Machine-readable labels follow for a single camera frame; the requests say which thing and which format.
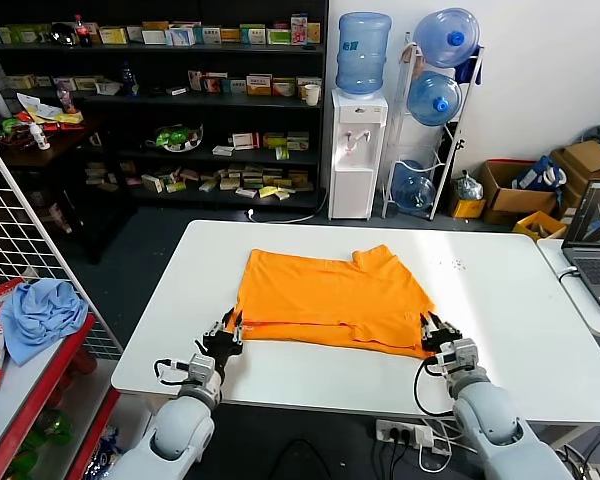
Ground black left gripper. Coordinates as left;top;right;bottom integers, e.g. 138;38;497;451
195;308;245;359

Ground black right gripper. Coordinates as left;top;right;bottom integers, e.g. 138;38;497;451
418;310;462;356

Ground orange t-shirt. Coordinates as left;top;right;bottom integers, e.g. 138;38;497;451
233;243;439;360

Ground white power strip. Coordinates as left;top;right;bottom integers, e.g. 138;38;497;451
375;418;434;446

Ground small yellow box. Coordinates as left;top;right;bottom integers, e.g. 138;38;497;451
449;197;487;220

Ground blue water cooler jug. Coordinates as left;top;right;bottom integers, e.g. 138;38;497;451
335;12;393;99
412;7;481;70
406;70;463;128
393;159;437;214

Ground yellow plastic bin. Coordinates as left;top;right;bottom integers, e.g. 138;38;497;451
512;210;567;241

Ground open cardboard box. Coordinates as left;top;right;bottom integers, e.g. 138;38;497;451
477;158;559;225

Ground white metal jug rack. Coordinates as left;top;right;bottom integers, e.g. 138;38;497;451
382;32;485;221

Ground white water dispenser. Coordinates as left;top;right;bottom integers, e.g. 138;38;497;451
328;88;390;221

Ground blue bag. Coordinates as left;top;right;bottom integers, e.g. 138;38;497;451
512;155;567;190

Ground light blue crumpled cloth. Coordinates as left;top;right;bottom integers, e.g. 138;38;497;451
0;278;90;366

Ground bowl of green packets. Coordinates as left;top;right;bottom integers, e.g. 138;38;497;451
145;123;205;153

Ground white red-edged rack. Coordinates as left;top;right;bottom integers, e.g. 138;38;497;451
0;279;124;480

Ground green plastic bottle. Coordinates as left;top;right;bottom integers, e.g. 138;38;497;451
32;408;76;451

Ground red snack bag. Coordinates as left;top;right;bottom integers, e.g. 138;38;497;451
0;277;27;314

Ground closed cardboard box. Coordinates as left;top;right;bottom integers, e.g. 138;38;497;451
549;140;600;184

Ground black shelving unit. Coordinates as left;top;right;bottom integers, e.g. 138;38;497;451
0;0;330;210

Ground dark wooden table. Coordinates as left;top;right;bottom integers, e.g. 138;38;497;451
0;112;136;266

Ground orange yellow medicine box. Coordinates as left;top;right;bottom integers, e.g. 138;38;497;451
246;74;273;96

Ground dark blue hanging cloth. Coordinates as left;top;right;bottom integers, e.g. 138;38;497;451
453;44;485;85

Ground blue drink bottle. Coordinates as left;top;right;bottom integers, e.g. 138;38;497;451
119;60;140;97

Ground white plastic bottle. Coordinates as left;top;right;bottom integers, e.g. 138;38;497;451
29;121;51;151

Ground purple drink bottle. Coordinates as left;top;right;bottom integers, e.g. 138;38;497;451
55;82;77;115

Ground loose paper sheets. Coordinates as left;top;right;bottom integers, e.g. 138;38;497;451
15;92;84;126

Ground red green packaging pile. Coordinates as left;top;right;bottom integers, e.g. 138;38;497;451
0;112;36;146

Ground tall pink medicine box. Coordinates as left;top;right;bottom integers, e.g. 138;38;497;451
290;13;309;46

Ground cola bottle red cap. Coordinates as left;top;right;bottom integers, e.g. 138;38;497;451
74;13;94;48

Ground shiny silver ball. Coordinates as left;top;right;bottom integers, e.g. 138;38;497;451
49;22;76;47

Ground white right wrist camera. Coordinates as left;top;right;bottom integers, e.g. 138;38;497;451
434;338;479;374

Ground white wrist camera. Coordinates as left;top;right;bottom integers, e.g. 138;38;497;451
434;338;479;374
187;353;216;386

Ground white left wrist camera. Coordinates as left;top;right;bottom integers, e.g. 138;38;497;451
187;353;216;386

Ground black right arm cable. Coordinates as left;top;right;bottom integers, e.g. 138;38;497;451
412;355;456;417

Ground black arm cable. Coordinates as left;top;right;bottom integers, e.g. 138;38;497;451
153;357;191;386
412;355;456;417

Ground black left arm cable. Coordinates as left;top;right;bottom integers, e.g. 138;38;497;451
153;357;191;386

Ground white floor cable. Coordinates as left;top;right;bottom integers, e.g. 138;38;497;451
244;189;330;225

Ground black floor cable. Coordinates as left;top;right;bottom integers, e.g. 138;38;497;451
272;438;331;480

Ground white wire grid panel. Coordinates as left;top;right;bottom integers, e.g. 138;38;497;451
0;122;126;361

